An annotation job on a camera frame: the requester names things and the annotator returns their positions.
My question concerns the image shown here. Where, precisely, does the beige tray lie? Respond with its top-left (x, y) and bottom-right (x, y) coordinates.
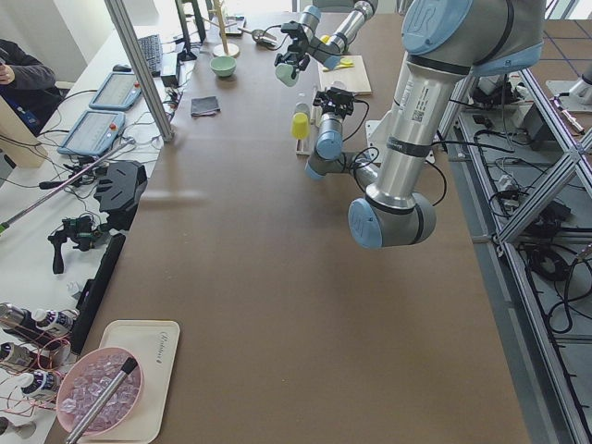
top-left (80, 320), bottom-right (180, 443)

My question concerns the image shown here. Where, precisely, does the teach pendant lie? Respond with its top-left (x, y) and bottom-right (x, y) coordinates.
top-left (89, 72), bottom-right (142, 111)
top-left (56, 110), bottom-right (126, 156)

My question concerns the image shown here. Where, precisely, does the white wire cup holder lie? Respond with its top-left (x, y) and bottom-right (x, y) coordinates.
top-left (295, 84), bottom-right (320, 156)

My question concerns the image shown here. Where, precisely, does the black stand plate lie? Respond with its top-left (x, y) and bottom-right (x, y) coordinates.
top-left (94, 161), bottom-right (147, 230)

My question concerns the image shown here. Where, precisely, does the green bowl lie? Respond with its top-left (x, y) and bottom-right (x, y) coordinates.
top-left (210, 55), bottom-right (237, 78)

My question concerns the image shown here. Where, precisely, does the grey cup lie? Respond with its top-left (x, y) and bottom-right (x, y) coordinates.
top-left (294, 102), bottom-right (311, 117)

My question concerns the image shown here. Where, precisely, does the teach pendant far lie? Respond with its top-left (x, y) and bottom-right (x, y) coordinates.
top-left (89, 72), bottom-right (142, 111)

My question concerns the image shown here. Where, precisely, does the aluminium frame post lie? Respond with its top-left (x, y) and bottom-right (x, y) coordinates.
top-left (105, 0), bottom-right (174, 143)

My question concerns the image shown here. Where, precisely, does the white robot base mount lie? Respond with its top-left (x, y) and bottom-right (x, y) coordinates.
top-left (364, 113), bottom-right (409, 165)

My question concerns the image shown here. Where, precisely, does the teach pendant near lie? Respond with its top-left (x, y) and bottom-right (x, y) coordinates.
top-left (56, 110), bottom-right (126, 156)

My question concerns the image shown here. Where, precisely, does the wooden mug tree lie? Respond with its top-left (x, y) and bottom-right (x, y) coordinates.
top-left (206, 0), bottom-right (241, 58)

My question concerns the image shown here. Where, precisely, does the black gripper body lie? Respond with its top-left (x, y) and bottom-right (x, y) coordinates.
top-left (313, 87), bottom-right (355, 121)
top-left (274, 20), bottom-right (310, 72)

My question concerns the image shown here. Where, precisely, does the grey cloth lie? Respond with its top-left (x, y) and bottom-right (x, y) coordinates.
top-left (191, 96), bottom-right (220, 117)

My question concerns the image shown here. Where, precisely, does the mint green cup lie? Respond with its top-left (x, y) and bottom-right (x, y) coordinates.
top-left (275, 63), bottom-right (299, 87)

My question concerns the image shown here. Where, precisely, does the black keyboard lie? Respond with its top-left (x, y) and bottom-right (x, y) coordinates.
top-left (137, 34), bottom-right (163, 77)

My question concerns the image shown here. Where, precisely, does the pink bowl with ice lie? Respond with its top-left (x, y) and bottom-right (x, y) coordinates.
top-left (56, 347), bottom-right (143, 436)

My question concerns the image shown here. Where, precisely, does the yellow cup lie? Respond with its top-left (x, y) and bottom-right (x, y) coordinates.
top-left (290, 112), bottom-right (310, 140)

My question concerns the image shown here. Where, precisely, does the seated person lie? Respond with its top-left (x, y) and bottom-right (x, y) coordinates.
top-left (1, 40), bottom-right (63, 136)

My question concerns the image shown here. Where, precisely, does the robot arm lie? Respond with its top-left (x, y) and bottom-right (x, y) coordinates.
top-left (274, 1), bottom-right (378, 84)
top-left (305, 1), bottom-right (546, 249)

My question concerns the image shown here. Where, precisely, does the bamboo cutting board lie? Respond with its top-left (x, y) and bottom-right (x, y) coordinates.
top-left (317, 55), bottom-right (373, 95)

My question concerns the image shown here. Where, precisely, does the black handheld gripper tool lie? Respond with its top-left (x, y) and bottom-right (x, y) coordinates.
top-left (47, 216), bottom-right (113, 275)

